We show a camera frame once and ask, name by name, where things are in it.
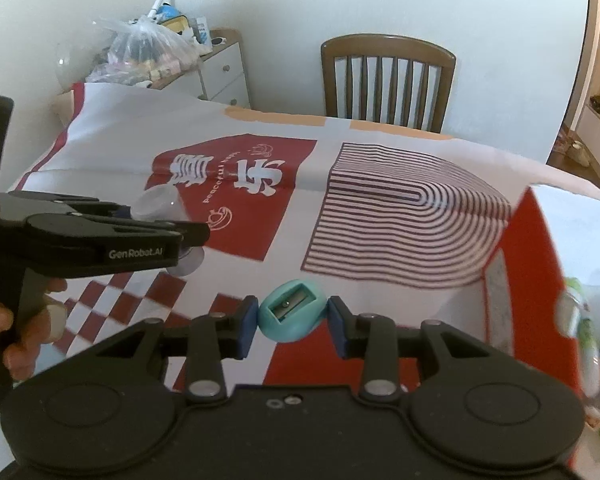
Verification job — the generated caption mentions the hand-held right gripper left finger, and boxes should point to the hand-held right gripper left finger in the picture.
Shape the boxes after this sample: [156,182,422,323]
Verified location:
[87,295,260,404]

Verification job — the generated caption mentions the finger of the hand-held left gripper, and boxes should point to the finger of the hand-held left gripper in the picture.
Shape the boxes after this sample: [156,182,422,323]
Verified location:
[9,191,132,221]
[26,212,212,252]

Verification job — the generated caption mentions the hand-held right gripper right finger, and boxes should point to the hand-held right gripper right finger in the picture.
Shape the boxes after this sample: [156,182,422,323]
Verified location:
[326,296,497,404]

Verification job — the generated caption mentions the clear plastic cup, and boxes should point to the clear plastic cup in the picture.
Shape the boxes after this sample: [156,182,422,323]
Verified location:
[130,185,206,276]

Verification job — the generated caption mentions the teal pencil sharpener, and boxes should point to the teal pencil sharpener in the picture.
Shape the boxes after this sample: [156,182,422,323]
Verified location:
[257,280,331,344]

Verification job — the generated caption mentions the red cardboard box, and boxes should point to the red cardboard box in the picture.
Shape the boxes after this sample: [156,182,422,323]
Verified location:
[480,184,600,441]

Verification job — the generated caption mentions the person's left hand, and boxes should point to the person's left hand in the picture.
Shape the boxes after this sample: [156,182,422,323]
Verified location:
[0,279,69,381]

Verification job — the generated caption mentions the red white printed table cover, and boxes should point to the red white printed table cover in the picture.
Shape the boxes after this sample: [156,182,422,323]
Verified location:
[0,81,600,396]

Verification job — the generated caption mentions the clear plastic bag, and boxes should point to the clear plastic bag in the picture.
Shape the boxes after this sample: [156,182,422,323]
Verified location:
[87,16,204,86]

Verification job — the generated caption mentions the small white drawer cabinet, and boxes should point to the small white drawer cabinet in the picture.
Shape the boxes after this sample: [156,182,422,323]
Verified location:
[160,27,254,110]

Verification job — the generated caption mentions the blue yellow plush toy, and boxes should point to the blue yellow plush toy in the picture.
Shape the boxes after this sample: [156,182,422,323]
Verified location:
[157,2,191,34]

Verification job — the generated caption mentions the white bottle blue label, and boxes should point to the white bottle blue label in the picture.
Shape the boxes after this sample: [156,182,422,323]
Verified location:
[195,16,212,51]

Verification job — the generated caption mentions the green white plastic object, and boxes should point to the green white plastic object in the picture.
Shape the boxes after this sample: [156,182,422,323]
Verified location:
[555,277,600,401]

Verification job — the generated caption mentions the brown wooden chair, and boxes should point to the brown wooden chair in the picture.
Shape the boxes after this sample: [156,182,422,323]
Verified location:
[321,34,457,134]

